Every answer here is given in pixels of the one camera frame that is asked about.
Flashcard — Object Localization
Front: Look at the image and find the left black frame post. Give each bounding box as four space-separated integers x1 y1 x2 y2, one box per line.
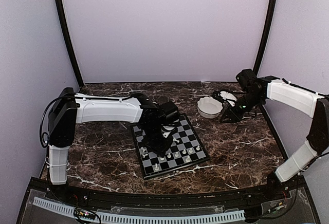
54 0 84 88

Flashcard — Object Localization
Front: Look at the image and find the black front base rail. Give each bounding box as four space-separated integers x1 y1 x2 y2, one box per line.
28 176 306 209

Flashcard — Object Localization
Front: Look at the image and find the black frame post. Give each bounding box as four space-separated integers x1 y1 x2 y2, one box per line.
253 0 277 75
54 0 84 88

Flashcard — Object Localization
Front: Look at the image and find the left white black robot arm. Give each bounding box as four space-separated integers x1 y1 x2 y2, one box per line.
39 87 180 201

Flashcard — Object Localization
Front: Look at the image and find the white scalloped bowl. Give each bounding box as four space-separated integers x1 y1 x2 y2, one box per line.
197 97 223 119

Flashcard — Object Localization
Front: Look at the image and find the right black frame post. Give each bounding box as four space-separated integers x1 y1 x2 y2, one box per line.
253 0 277 75

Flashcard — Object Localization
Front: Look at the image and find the white slotted cable duct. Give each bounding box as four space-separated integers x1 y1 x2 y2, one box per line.
32 197 245 223

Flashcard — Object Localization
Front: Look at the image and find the black and white chessboard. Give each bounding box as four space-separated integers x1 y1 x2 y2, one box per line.
130 114 210 180

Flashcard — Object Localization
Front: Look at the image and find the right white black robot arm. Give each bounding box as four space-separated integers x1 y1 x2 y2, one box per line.
213 69 328 200

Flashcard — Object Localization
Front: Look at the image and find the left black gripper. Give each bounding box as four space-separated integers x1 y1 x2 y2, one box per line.
142 124 174 158

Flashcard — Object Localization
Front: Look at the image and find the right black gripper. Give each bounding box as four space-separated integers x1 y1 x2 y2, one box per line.
220 91 264 123

